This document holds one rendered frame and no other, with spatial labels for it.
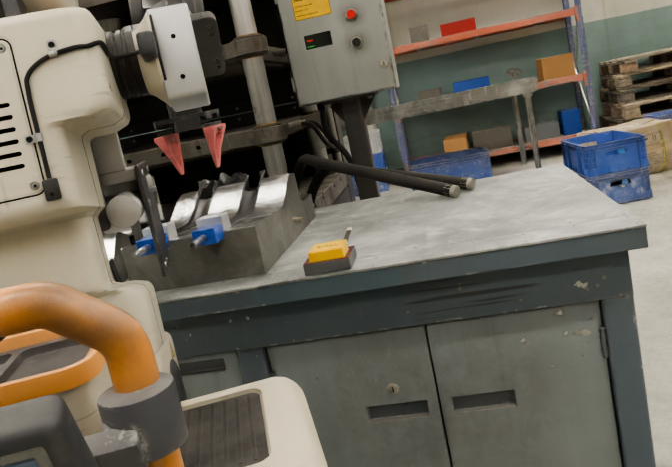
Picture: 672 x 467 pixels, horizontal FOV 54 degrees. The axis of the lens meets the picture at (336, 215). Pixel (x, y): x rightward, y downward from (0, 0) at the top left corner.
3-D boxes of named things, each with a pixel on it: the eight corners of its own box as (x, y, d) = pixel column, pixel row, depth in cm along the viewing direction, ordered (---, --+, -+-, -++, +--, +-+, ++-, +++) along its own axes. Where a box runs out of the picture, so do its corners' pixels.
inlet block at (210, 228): (210, 258, 110) (202, 227, 109) (182, 263, 111) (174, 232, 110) (234, 239, 122) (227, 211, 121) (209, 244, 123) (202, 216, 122)
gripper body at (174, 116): (169, 129, 121) (158, 89, 119) (221, 118, 119) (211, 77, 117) (154, 133, 114) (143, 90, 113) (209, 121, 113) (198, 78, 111)
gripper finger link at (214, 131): (199, 169, 122) (186, 119, 120) (235, 162, 120) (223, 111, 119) (185, 175, 115) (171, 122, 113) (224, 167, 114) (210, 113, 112)
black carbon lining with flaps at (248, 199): (235, 234, 124) (223, 185, 122) (156, 248, 127) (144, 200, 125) (278, 200, 158) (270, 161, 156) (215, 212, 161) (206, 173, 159)
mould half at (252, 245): (265, 274, 118) (248, 200, 116) (133, 295, 123) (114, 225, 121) (316, 216, 167) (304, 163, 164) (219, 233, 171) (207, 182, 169)
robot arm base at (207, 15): (119, 33, 81) (215, 15, 83) (116, 2, 87) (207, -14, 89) (138, 91, 88) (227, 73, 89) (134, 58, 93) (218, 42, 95)
